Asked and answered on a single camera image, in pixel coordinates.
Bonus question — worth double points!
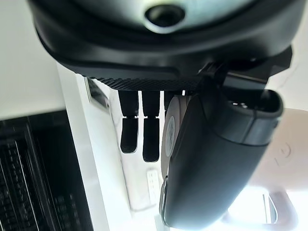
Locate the white perforated strip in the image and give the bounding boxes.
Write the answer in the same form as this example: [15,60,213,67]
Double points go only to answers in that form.
[146,169,161,208]

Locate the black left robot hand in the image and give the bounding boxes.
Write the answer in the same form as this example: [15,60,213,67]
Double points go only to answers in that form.
[26,0,308,230]

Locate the black dishwasher rack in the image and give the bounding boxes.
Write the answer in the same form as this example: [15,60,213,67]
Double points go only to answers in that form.
[0,109,94,231]

